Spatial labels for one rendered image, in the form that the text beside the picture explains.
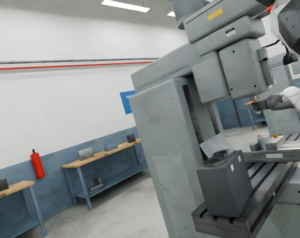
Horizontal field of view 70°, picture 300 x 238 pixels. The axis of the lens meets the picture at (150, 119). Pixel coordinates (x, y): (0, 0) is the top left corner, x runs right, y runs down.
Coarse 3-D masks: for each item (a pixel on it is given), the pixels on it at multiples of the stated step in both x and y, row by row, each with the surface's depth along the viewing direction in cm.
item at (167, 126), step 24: (144, 96) 160; (168, 96) 144; (192, 96) 150; (144, 120) 166; (168, 120) 148; (192, 120) 144; (216, 120) 164; (144, 144) 172; (168, 144) 153; (192, 144) 140; (168, 168) 158; (192, 168) 142; (168, 192) 163; (192, 192) 146; (168, 216) 170
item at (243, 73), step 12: (228, 48) 122; (240, 48) 117; (252, 48) 116; (228, 60) 123; (240, 60) 119; (252, 60) 115; (228, 72) 125; (240, 72) 120; (252, 72) 116; (228, 84) 126; (240, 84) 122; (252, 84) 117; (264, 84) 118; (240, 96) 123
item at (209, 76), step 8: (200, 64) 134; (208, 64) 130; (216, 64) 127; (192, 72) 140; (200, 72) 135; (208, 72) 131; (216, 72) 128; (200, 80) 136; (208, 80) 132; (216, 80) 129; (224, 80) 128; (200, 88) 138; (208, 88) 134; (216, 88) 130; (224, 88) 127; (200, 96) 139; (208, 96) 135; (216, 96) 131; (224, 96) 128
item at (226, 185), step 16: (208, 160) 86; (224, 160) 81; (240, 160) 88; (208, 176) 80; (224, 176) 76; (240, 176) 85; (208, 192) 82; (224, 192) 78; (240, 192) 81; (208, 208) 83; (224, 208) 79; (240, 208) 78
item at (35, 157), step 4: (32, 156) 406; (36, 156) 409; (32, 160) 407; (36, 160) 408; (40, 160) 414; (36, 164) 407; (40, 164) 411; (36, 168) 407; (40, 168) 409; (36, 172) 407; (40, 172) 408; (44, 172) 417; (36, 176) 410; (40, 176) 407
